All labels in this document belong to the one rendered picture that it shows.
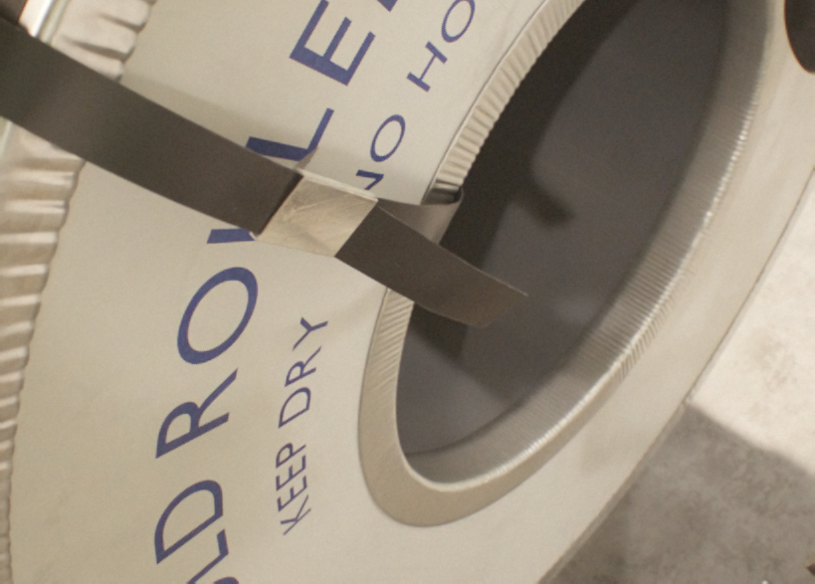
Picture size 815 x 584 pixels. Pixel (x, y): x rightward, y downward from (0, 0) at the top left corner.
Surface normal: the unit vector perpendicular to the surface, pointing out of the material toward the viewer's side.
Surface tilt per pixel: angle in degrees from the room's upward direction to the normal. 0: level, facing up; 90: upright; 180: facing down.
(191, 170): 76
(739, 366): 0
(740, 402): 0
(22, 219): 88
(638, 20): 82
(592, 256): 26
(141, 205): 90
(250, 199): 87
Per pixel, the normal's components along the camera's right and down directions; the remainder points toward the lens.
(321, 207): 0.60, 0.66
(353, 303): 0.74, 0.48
